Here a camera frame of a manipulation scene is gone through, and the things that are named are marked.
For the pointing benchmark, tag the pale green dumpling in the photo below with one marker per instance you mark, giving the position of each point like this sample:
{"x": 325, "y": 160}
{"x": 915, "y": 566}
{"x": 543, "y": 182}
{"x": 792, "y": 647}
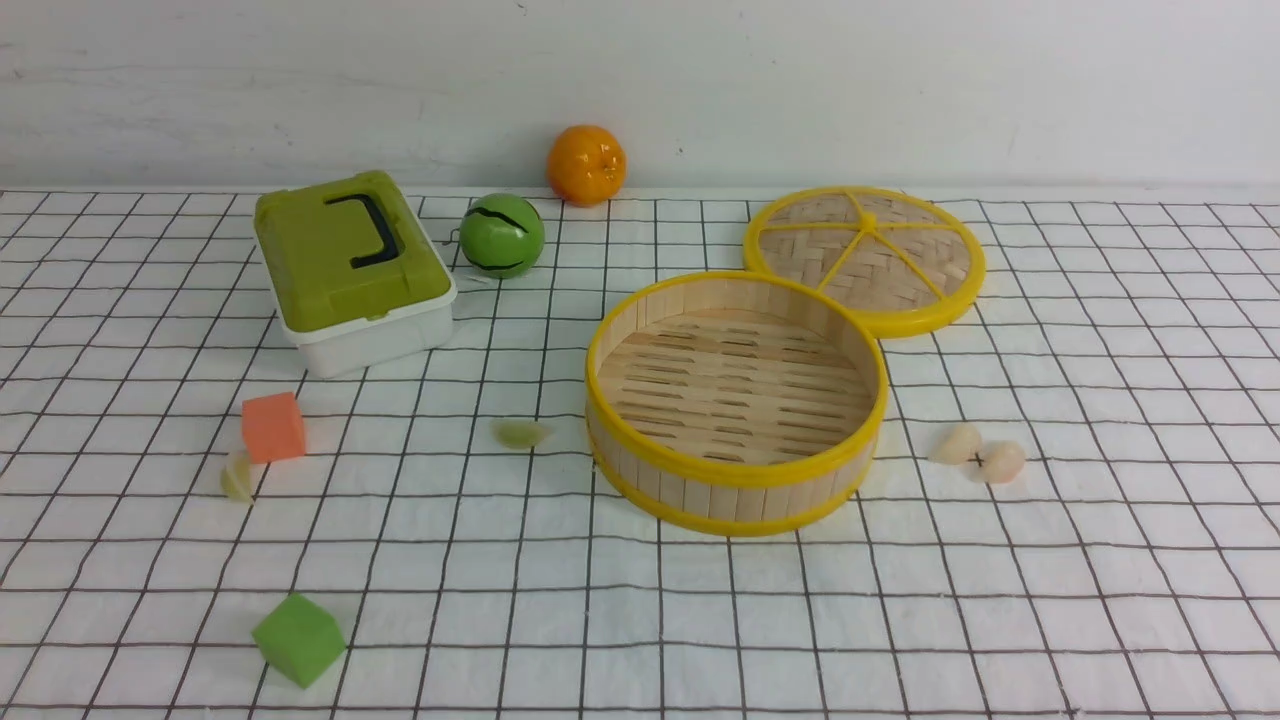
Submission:
{"x": 236, "y": 478}
{"x": 520, "y": 434}

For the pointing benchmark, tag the pinkish white dumpling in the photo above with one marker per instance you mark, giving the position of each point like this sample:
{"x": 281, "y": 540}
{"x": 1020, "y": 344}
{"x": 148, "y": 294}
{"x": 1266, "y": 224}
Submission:
{"x": 1000, "y": 462}

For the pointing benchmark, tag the bamboo steamer tray yellow rim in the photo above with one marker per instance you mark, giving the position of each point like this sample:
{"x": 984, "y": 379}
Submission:
{"x": 734, "y": 403}

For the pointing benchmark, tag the bamboo steamer lid yellow rim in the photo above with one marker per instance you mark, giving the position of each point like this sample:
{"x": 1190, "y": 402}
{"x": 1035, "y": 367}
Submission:
{"x": 903, "y": 265}

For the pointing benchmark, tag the green toy watermelon ball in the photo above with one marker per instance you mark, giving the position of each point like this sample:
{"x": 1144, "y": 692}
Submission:
{"x": 502, "y": 235}

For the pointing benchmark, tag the orange toy fruit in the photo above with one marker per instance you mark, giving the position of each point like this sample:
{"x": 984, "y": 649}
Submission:
{"x": 586, "y": 166}

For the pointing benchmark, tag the green lidded white box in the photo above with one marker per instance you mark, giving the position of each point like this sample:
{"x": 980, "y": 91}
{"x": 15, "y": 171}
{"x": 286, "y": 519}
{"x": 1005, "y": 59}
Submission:
{"x": 356, "y": 280}

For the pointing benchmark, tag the orange foam cube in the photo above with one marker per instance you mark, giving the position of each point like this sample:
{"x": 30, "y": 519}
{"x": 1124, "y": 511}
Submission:
{"x": 273, "y": 428}

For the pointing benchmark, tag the green foam cube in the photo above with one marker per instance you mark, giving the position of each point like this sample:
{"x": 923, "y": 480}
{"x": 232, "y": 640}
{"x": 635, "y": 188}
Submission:
{"x": 300, "y": 639}

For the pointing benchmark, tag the white grid tablecloth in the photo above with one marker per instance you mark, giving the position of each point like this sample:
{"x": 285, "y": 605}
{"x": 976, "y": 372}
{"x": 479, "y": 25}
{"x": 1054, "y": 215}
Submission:
{"x": 1127, "y": 342}

